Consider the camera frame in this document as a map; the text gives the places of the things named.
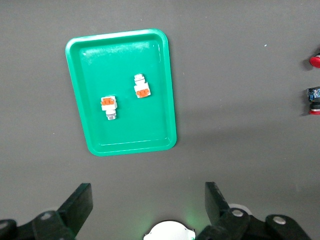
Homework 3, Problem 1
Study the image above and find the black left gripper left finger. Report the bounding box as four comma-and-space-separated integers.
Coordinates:
32, 182, 94, 240

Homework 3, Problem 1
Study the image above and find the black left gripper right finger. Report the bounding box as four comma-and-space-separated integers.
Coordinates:
204, 181, 251, 235

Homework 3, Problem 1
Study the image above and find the orange and white switch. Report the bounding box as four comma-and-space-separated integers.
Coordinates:
133, 72, 152, 100

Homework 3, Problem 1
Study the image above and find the green plastic tray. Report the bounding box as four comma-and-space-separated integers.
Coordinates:
64, 28, 178, 157

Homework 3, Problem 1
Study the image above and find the red push button switch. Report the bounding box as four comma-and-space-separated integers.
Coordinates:
308, 47, 320, 69
306, 86, 320, 116

